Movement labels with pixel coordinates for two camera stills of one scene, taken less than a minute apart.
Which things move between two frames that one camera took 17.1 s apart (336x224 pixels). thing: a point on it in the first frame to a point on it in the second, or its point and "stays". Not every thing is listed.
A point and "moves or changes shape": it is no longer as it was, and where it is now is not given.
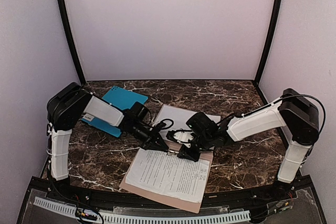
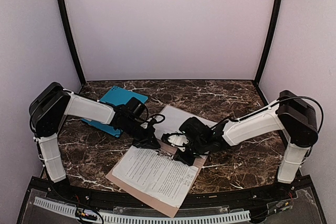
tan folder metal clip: (177, 152) to (161, 152)
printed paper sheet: (169, 173) moves or changes shape
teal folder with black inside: (120, 97) stays
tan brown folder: (176, 145) moves or changes shape
